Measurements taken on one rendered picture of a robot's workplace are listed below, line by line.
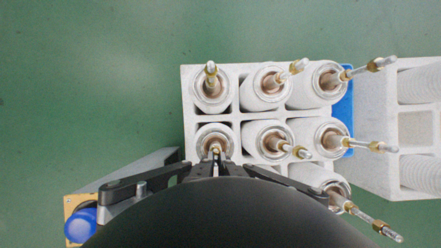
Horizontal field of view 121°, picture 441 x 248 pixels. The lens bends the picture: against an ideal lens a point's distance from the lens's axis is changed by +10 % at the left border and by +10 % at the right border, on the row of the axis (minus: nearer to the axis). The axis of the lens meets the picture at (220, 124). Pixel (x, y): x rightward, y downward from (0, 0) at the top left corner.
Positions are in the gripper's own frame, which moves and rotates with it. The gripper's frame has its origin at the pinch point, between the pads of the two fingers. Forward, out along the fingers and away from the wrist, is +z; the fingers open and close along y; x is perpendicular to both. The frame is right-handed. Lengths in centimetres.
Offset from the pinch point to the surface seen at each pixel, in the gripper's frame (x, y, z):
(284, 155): -0.8, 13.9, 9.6
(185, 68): 17.8, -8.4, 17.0
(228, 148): -0.2, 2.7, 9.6
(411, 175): -6, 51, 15
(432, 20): 54, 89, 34
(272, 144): 1.4, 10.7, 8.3
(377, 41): 43, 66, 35
